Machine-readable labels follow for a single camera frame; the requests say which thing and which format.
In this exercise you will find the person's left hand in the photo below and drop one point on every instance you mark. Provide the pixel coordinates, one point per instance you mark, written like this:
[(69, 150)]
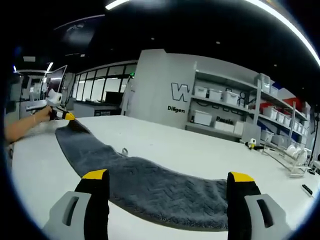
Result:
[(43, 115)]

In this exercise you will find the row of white storage bins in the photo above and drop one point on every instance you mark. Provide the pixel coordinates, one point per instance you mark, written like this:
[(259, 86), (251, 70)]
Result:
[(215, 94)]

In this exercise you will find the long ceiling light strip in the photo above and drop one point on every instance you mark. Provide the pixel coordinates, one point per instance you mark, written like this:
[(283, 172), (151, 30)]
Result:
[(287, 22)]

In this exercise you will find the silver laptop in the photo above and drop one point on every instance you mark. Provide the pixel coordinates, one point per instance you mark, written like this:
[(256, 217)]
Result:
[(35, 107)]

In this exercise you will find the short ceiling light strip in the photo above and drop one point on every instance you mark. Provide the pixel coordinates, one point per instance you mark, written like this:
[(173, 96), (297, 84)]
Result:
[(50, 67), (116, 4)]

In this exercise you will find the grey metal shelf rack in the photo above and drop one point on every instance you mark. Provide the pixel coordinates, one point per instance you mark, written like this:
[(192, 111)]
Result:
[(257, 105)]

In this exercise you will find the grey counter cabinet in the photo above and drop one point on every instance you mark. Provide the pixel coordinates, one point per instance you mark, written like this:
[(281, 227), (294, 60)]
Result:
[(85, 107)]

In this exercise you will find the grey towel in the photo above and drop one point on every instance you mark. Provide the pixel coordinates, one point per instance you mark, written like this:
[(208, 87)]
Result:
[(162, 187)]

